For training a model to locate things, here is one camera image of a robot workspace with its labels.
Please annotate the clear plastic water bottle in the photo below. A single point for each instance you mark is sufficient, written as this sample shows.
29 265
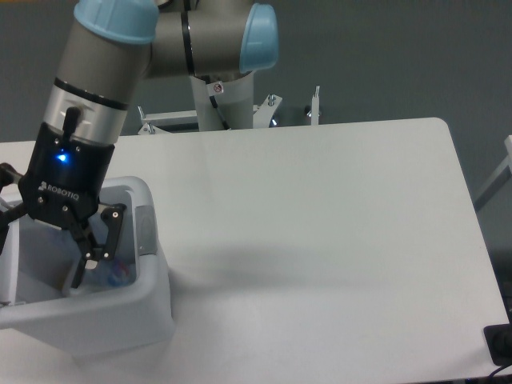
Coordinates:
61 260

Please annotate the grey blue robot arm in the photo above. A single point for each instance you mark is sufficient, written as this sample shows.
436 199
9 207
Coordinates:
111 46

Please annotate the white open trash can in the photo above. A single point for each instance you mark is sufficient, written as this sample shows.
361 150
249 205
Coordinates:
105 321

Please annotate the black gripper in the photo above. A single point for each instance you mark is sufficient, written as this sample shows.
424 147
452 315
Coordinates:
66 180

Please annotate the black device at table edge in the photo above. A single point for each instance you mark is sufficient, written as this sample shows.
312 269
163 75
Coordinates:
498 339

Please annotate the white frame at right edge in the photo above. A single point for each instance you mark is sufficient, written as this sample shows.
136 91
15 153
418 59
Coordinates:
497 179

